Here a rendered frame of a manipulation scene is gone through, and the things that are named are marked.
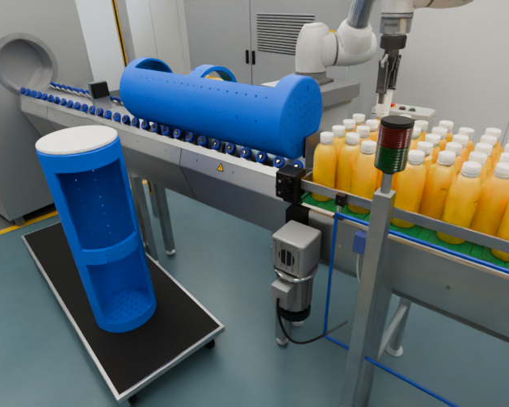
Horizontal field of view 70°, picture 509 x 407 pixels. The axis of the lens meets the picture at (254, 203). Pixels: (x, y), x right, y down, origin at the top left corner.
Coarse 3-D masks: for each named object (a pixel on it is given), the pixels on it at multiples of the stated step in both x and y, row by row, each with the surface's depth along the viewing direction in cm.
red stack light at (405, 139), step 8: (384, 128) 70; (392, 128) 69; (408, 128) 69; (384, 136) 71; (392, 136) 69; (400, 136) 69; (408, 136) 69; (384, 144) 71; (392, 144) 70; (400, 144) 70; (408, 144) 70
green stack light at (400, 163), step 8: (376, 144) 74; (376, 152) 74; (384, 152) 72; (392, 152) 71; (400, 152) 71; (408, 152) 72; (376, 160) 74; (384, 160) 72; (392, 160) 72; (400, 160) 71; (376, 168) 74; (384, 168) 73; (392, 168) 72; (400, 168) 72
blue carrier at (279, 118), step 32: (128, 64) 162; (160, 64) 172; (128, 96) 160; (160, 96) 147; (192, 96) 136; (224, 96) 128; (256, 96) 121; (288, 96) 115; (320, 96) 131; (192, 128) 146; (224, 128) 132; (256, 128) 122; (288, 128) 120
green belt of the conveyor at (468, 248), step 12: (312, 204) 114; (324, 204) 114; (360, 216) 107; (396, 228) 102; (408, 228) 101; (420, 228) 101; (432, 240) 96; (468, 252) 91; (480, 252) 91; (504, 264) 87
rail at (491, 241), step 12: (324, 192) 108; (336, 192) 105; (360, 204) 102; (396, 216) 96; (408, 216) 94; (420, 216) 92; (432, 228) 91; (444, 228) 89; (456, 228) 88; (468, 240) 87; (480, 240) 85; (492, 240) 84; (504, 240) 82; (504, 252) 83
